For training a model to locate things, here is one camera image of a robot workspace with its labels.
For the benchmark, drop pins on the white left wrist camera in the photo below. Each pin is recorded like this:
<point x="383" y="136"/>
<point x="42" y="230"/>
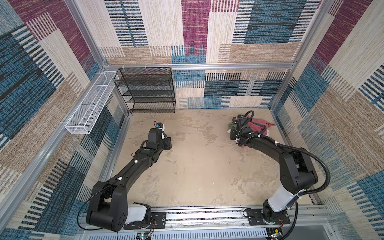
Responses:
<point x="159" y="125"/>

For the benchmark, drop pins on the white wire mesh basket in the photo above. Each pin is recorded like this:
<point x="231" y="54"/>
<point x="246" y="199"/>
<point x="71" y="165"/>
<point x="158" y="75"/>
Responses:
<point x="83" y="120"/>

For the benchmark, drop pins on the red cloth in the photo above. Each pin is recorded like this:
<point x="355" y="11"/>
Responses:
<point x="261" y="126"/>

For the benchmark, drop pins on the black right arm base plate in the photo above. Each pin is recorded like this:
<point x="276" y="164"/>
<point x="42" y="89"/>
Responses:
<point x="255" y="216"/>

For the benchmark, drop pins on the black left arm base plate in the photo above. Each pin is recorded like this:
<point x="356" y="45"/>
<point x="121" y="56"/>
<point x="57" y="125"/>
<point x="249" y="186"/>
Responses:
<point x="157" y="219"/>

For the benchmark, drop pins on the black wire shelf rack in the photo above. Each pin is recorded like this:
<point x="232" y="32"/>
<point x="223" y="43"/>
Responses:
<point x="147" y="90"/>

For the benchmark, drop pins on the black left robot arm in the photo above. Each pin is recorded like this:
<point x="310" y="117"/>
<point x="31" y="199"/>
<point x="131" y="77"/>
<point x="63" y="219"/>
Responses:
<point x="108" y="205"/>

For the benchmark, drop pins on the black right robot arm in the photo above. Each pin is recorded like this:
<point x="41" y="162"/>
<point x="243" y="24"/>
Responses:
<point x="296" y="170"/>

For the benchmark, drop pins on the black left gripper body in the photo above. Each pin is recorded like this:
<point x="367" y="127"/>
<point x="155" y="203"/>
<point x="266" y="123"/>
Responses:
<point x="166" y="144"/>

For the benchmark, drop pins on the green cloth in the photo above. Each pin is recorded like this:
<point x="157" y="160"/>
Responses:
<point x="232" y="126"/>

